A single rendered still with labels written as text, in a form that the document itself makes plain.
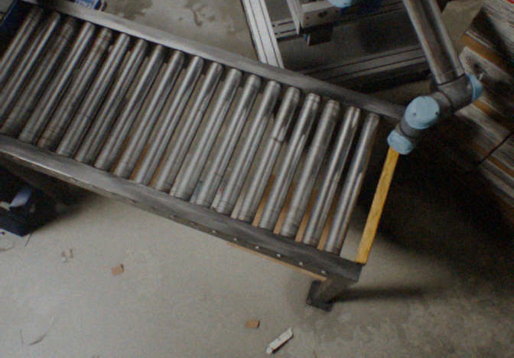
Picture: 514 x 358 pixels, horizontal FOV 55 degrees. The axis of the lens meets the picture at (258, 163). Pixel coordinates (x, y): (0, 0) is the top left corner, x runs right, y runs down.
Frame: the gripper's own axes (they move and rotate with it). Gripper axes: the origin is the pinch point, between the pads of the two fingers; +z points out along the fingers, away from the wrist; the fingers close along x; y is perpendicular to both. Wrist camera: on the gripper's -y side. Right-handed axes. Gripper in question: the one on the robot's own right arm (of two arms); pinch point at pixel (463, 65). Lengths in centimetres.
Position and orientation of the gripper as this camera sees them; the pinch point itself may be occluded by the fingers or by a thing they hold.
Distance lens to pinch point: 162.6
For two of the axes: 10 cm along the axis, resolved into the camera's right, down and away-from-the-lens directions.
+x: -7.6, -6.1, 2.4
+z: 6.5, -7.2, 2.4
